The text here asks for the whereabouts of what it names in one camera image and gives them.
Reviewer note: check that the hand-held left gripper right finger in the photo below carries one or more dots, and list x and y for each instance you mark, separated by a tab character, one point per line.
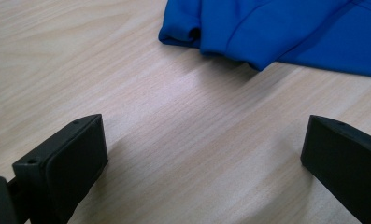
345	161

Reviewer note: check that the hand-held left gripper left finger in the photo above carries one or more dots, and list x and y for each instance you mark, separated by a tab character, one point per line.
71	165

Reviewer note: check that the blue T-shirt with white print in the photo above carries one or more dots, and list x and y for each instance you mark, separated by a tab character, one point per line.
282	28

